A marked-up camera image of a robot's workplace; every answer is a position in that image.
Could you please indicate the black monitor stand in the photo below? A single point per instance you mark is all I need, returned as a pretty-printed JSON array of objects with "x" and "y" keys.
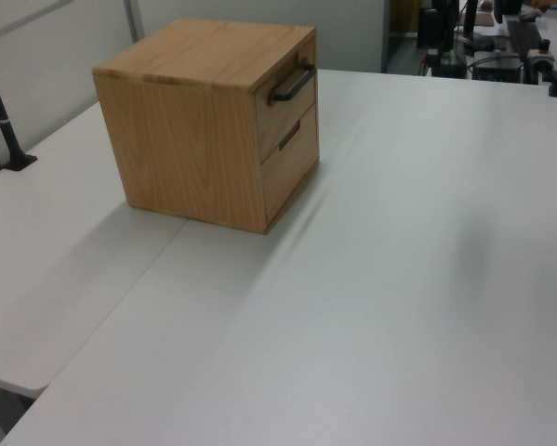
[{"x": 469, "y": 23}]

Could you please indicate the grey emergency stop button box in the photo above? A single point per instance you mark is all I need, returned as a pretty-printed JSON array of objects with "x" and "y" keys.
[{"x": 544, "y": 58}]

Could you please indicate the black pole with flat base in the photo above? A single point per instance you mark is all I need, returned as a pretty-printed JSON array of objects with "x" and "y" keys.
[{"x": 8, "y": 139}]

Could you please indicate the black computer tower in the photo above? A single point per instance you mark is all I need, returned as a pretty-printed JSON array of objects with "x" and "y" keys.
[{"x": 429, "y": 28}]

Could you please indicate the wooden drawer with slot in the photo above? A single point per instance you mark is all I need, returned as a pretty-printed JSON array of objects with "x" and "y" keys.
[{"x": 292, "y": 181}]

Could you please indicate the black box device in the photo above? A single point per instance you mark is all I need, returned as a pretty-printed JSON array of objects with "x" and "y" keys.
[{"x": 496, "y": 69}]

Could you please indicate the wooden two-drawer cabinet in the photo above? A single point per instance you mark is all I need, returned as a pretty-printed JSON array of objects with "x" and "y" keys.
[{"x": 176, "y": 139}]

